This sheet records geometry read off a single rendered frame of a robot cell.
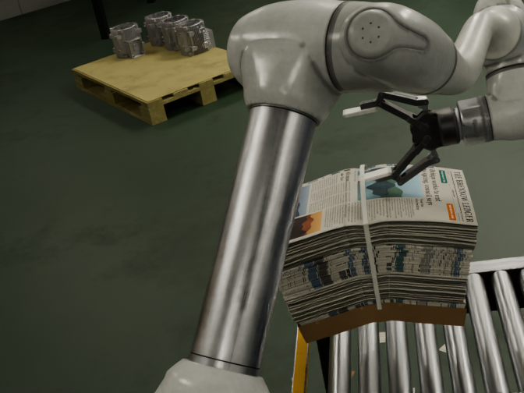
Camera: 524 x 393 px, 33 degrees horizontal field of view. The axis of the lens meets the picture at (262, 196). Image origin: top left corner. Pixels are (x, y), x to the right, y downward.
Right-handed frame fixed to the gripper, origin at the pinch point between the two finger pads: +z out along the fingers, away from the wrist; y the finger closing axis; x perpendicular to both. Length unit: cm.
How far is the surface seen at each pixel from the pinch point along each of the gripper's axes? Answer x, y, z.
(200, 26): 463, 67, 131
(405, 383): -13, 49, 0
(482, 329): 3, 50, -18
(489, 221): 194, 125, -33
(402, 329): 6.3, 49.0, -0.5
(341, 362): -4.3, 47.9, 13.2
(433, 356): -5, 50, -7
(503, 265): 28, 50, -26
